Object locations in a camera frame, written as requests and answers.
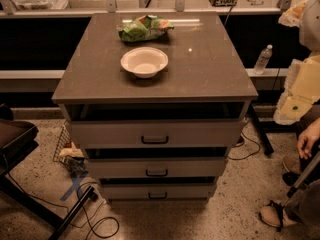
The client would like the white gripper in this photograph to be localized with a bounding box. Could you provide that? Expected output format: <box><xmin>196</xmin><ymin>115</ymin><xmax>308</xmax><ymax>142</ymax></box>
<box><xmin>273</xmin><ymin>54</ymin><xmax>320</xmax><ymax>125</ymax></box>

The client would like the person's bare hand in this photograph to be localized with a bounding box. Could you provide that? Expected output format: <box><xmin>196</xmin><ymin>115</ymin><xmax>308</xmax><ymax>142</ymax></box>
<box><xmin>297</xmin><ymin>119</ymin><xmax>320</xmax><ymax>160</ymax></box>

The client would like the grey top drawer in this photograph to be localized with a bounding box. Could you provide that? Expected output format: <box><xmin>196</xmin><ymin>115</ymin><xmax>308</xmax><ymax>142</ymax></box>
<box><xmin>63</xmin><ymin>101</ymin><xmax>248</xmax><ymax>149</ymax></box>

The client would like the grey drawer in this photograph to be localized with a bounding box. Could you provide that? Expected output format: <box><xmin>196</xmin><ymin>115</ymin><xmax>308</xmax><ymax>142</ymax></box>
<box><xmin>63</xmin><ymin>101</ymin><xmax>248</xmax><ymax>149</ymax></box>
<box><xmin>86</xmin><ymin>147</ymin><xmax>227</xmax><ymax>178</ymax></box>
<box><xmin>99</xmin><ymin>176</ymin><xmax>217</xmax><ymax>200</ymax></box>

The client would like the white paper bowl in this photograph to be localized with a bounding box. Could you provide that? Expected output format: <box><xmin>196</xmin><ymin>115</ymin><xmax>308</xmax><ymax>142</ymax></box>
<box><xmin>120</xmin><ymin>47</ymin><xmax>168</xmax><ymax>78</ymax></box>

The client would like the wire basket with items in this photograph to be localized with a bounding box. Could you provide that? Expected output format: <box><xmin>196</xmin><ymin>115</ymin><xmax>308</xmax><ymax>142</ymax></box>
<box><xmin>53</xmin><ymin>126</ymin><xmax>87</xmax><ymax>173</ymax></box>

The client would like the clear plastic water bottle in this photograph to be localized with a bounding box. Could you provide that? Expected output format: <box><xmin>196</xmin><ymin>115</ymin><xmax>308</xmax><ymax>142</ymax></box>
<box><xmin>254</xmin><ymin>44</ymin><xmax>273</xmax><ymax>75</ymax></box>

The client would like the black metal leg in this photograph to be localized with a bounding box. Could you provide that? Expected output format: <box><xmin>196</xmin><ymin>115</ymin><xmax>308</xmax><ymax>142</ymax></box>
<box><xmin>48</xmin><ymin>187</ymin><xmax>94</xmax><ymax>240</ymax></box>

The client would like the grey drawer cabinet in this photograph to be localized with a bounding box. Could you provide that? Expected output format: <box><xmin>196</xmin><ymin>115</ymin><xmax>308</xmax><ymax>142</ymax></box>
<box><xmin>51</xmin><ymin>11</ymin><xmax>259</xmax><ymax>202</ymax></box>

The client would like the black cable right floor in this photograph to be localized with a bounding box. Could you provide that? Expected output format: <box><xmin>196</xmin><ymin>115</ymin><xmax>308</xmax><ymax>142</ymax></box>
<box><xmin>227</xmin><ymin>123</ymin><xmax>262</xmax><ymax>162</ymax></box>

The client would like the tan shoe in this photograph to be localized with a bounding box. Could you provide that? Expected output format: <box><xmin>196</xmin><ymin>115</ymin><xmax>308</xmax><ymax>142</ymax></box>
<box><xmin>259</xmin><ymin>201</ymin><xmax>296</xmax><ymax>231</ymax></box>
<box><xmin>282</xmin><ymin>156</ymin><xmax>301</xmax><ymax>174</ymax></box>

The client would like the black chair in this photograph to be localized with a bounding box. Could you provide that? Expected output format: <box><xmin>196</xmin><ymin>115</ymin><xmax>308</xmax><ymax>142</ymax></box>
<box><xmin>0</xmin><ymin>104</ymin><xmax>38</xmax><ymax>177</ymax></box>

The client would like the grey bottom drawer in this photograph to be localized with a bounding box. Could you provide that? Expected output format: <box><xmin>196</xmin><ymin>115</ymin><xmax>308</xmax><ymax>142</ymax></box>
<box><xmin>99</xmin><ymin>176</ymin><xmax>217</xmax><ymax>200</ymax></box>

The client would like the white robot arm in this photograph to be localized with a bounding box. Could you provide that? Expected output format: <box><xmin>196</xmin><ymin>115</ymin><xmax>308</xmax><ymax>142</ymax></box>
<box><xmin>273</xmin><ymin>0</ymin><xmax>320</xmax><ymax>125</ymax></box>

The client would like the green chip bag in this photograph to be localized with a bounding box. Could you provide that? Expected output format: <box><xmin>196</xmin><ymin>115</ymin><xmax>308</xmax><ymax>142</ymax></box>
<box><xmin>118</xmin><ymin>15</ymin><xmax>174</xmax><ymax>42</ymax></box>

